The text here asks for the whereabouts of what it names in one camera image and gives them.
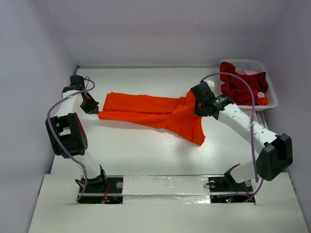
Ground orange t shirt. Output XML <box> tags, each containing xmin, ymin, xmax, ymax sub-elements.
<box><xmin>97</xmin><ymin>91</ymin><xmax>206</xmax><ymax>146</ymax></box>

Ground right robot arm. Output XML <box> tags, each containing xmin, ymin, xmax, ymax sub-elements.
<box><xmin>190</xmin><ymin>82</ymin><xmax>293</xmax><ymax>190</ymax></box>

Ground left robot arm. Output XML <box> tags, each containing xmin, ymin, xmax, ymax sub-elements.
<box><xmin>45</xmin><ymin>75</ymin><xmax>108</xmax><ymax>192</ymax></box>

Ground dark red t shirt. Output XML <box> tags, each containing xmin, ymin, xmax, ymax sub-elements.
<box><xmin>220</xmin><ymin>62</ymin><xmax>258</xmax><ymax>106</ymax></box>

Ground white plastic basket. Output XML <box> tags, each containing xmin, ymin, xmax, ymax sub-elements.
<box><xmin>220</xmin><ymin>59</ymin><xmax>277</xmax><ymax>111</ymax></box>

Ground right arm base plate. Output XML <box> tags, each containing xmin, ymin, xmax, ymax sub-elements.
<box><xmin>204</xmin><ymin>176</ymin><xmax>255</xmax><ymax>204</ymax></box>

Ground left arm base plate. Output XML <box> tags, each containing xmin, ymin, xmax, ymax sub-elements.
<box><xmin>78</xmin><ymin>176</ymin><xmax>123</xmax><ymax>204</ymax></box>

